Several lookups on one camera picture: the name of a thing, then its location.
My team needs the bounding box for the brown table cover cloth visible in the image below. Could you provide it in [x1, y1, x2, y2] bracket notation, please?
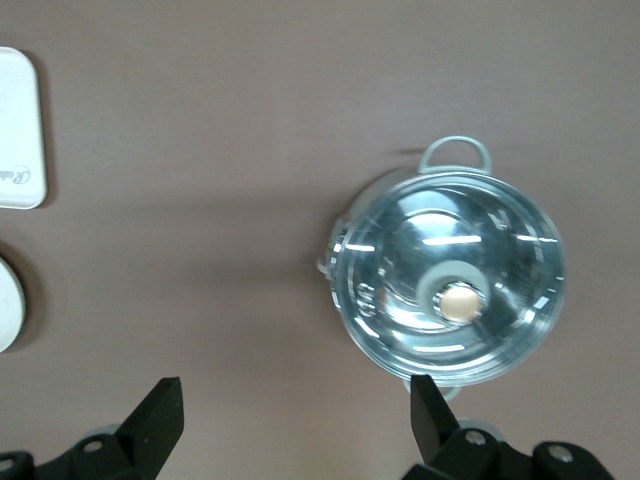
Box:
[0, 0, 640, 480]

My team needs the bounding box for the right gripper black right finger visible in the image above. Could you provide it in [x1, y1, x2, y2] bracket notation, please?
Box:
[404, 373, 534, 480]

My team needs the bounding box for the cream rabbit print tray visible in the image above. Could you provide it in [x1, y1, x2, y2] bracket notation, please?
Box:
[0, 47, 53, 210]

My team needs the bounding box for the translucent plastic bowl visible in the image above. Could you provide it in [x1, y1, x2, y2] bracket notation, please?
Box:
[0, 243, 29, 354]

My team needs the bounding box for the stainless steel pot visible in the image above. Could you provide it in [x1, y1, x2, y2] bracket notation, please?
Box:
[314, 135, 569, 401]

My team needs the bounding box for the glass pot lid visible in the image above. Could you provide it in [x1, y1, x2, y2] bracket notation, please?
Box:
[329, 172, 567, 379]

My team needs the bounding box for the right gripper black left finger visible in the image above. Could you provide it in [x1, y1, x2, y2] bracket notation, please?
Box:
[59, 377, 185, 480]

